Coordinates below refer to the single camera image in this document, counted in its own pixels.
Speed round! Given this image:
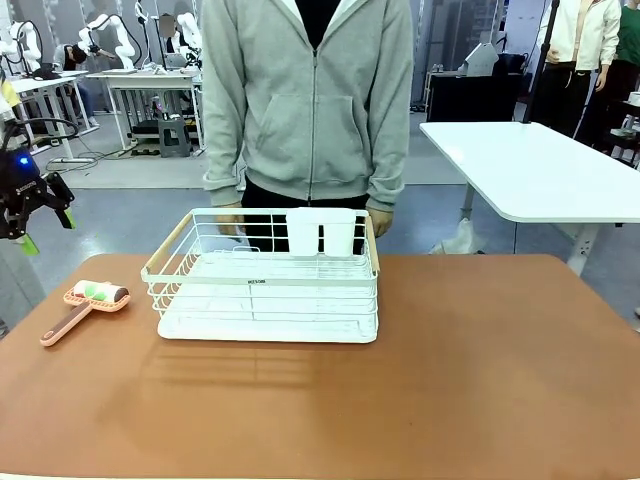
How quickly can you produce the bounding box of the large white side table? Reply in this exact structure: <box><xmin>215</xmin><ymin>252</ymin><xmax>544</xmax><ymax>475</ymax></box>
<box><xmin>419</xmin><ymin>121</ymin><xmax>640</xmax><ymax>277</ymax></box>

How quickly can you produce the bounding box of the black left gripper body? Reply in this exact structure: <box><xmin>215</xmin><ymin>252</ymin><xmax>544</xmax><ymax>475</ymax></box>
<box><xmin>0</xmin><ymin>148</ymin><xmax>51</xmax><ymax>241</ymax></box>

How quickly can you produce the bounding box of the grey step stool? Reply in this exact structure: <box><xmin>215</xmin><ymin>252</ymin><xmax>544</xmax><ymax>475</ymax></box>
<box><xmin>157</xmin><ymin>115</ymin><xmax>194</xmax><ymax>159</ymax></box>

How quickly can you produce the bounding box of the black cabinet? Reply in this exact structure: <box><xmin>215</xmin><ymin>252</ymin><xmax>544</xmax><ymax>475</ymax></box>
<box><xmin>427</xmin><ymin>72</ymin><xmax>534</xmax><ymax>124</ymax></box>

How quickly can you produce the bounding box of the white wire dish rack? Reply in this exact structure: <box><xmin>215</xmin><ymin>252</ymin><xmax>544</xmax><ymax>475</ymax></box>
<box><xmin>140</xmin><ymin>207</ymin><xmax>381</xmax><ymax>345</ymax></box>

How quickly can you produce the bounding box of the white plastic cutlery holder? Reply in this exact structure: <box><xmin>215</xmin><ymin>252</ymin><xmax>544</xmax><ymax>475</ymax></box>
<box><xmin>285</xmin><ymin>207</ymin><xmax>358</xmax><ymax>257</ymax></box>

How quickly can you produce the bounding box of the person's left forearm grey sleeve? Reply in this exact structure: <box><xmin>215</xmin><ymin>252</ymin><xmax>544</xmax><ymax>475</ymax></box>
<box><xmin>366</xmin><ymin>107</ymin><xmax>412</xmax><ymax>214</ymax></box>

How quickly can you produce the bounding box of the person's right forearm grey sleeve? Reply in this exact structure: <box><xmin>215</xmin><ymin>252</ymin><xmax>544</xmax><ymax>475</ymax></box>
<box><xmin>201</xmin><ymin>107</ymin><xmax>250</xmax><ymax>208</ymax></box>

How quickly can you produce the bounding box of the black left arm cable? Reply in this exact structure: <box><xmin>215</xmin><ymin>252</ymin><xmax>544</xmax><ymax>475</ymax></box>
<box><xmin>0</xmin><ymin>117</ymin><xmax>81</xmax><ymax>154</ymax></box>

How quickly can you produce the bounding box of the white background workbench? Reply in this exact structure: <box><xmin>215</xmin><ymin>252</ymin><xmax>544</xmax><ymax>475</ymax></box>
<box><xmin>85</xmin><ymin>68</ymin><xmax>207</xmax><ymax>151</ymax></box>

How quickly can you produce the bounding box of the person's left hand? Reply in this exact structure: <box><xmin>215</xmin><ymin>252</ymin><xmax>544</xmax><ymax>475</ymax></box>
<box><xmin>371</xmin><ymin>208</ymin><xmax>396</xmax><ymax>239</ymax></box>

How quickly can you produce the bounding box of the grey white machine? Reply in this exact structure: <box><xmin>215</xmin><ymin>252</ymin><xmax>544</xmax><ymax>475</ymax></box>
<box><xmin>458</xmin><ymin>42</ymin><xmax>501</xmax><ymax>77</ymax></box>

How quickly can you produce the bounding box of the person in white jacket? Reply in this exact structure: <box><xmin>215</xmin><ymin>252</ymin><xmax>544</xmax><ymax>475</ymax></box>
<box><xmin>538</xmin><ymin>0</ymin><xmax>622</xmax><ymax>137</ymax></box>

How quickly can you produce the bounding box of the seated background person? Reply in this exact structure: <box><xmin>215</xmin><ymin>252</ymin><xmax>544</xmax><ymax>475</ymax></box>
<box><xmin>53</xmin><ymin>42</ymin><xmax>99</xmax><ymax>127</ymax></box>

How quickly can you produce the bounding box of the person in green top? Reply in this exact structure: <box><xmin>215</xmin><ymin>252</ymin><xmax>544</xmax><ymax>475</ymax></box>
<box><xmin>589</xmin><ymin>0</ymin><xmax>640</xmax><ymax>151</ymax></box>

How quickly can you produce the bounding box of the person's right hand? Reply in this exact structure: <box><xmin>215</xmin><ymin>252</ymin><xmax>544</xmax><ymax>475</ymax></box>
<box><xmin>215</xmin><ymin>202</ymin><xmax>247</xmax><ymax>237</ymax></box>

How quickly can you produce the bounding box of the black tripod pole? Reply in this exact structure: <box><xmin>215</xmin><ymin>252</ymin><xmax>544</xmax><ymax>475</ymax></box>
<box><xmin>522</xmin><ymin>0</ymin><xmax>562</xmax><ymax>124</ymax></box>

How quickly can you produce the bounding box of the person in grey hoodie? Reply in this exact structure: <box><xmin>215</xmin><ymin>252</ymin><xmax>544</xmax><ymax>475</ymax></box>
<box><xmin>199</xmin><ymin>0</ymin><xmax>416</xmax><ymax>256</ymax></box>

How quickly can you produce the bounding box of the pink lint roller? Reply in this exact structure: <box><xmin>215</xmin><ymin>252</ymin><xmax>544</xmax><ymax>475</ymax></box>
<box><xmin>39</xmin><ymin>279</ymin><xmax>132</xmax><ymax>348</ymax></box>

